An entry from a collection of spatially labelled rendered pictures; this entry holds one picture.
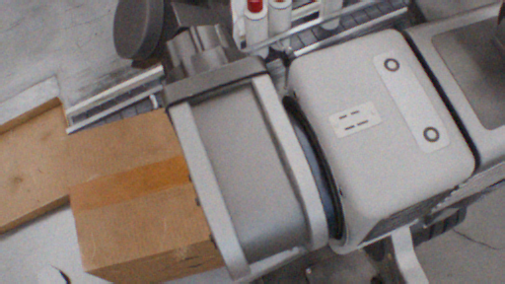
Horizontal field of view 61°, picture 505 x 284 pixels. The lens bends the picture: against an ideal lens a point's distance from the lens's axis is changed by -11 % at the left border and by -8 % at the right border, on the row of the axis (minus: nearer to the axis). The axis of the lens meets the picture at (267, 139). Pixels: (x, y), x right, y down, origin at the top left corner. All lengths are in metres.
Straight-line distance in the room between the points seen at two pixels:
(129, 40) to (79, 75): 0.81
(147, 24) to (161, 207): 0.38
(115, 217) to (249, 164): 0.45
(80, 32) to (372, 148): 1.12
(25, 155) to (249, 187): 0.94
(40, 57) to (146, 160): 0.66
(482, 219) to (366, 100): 1.75
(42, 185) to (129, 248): 0.47
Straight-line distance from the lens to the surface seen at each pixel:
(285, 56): 1.02
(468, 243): 2.01
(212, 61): 0.39
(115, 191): 0.77
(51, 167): 1.17
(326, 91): 0.33
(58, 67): 1.31
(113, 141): 0.80
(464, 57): 0.38
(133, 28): 0.46
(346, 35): 1.18
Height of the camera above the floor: 1.81
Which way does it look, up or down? 66 degrees down
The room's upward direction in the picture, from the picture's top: 2 degrees counter-clockwise
